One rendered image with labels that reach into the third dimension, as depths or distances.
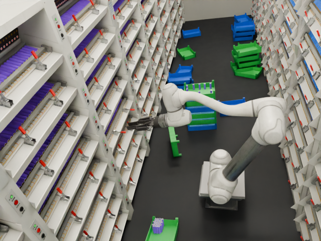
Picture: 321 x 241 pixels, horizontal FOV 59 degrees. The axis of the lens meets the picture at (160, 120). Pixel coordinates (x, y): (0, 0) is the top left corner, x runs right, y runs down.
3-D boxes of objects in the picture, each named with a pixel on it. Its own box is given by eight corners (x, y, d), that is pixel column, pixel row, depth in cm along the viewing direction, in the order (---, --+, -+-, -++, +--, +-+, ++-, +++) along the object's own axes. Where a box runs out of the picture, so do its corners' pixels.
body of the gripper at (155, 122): (159, 113, 188) (146, 115, 191) (157, 121, 181) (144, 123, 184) (162, 121, 192) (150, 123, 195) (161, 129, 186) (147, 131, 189)
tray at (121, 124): (132, 104, 241) (133, 95, 234) (111, 157, 195) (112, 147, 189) (109, 98, 240) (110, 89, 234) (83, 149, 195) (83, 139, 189)
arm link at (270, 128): (225, 185, 205) (224, 211, 189) (205, 177, 204) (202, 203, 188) (290, 110, 155) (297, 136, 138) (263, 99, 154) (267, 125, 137)
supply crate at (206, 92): (214, 86, 285) (213, 79, 280) (215, 97, 269) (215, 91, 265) (184, 89, 290) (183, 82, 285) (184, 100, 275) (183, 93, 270)
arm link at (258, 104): (251, 93, 167) (252, 107, 157) (284, 89, 161) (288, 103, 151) (254, 111, 175) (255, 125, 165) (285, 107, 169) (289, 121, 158)
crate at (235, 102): (244, 103, 321) (244, 97, 316) (248, 113, 306) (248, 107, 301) (218, 105, 325) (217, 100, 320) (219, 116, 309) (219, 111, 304)
